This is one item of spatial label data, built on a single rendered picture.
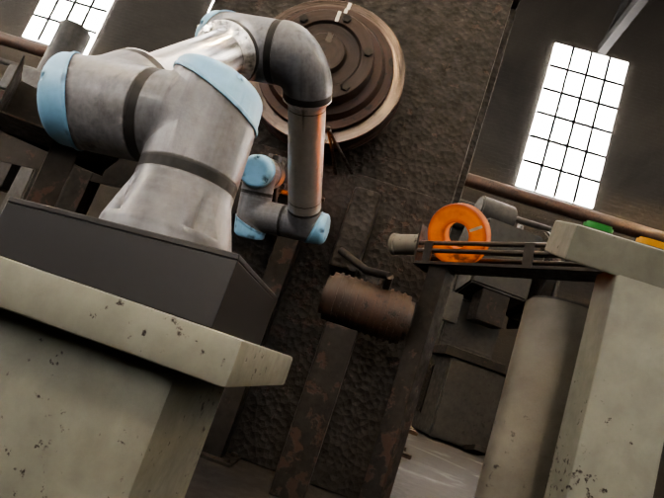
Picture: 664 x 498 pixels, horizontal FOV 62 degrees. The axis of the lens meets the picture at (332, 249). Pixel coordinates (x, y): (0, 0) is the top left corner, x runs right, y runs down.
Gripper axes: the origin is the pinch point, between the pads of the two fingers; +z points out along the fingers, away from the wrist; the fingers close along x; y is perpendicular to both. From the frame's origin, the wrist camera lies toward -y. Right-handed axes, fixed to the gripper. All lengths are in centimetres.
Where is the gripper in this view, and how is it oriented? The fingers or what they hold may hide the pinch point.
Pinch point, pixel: (285, 185)
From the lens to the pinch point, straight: 159.5
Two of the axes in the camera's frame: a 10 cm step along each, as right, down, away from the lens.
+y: 3.0, -9.5, -1.1
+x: -9.5, -3.1, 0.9
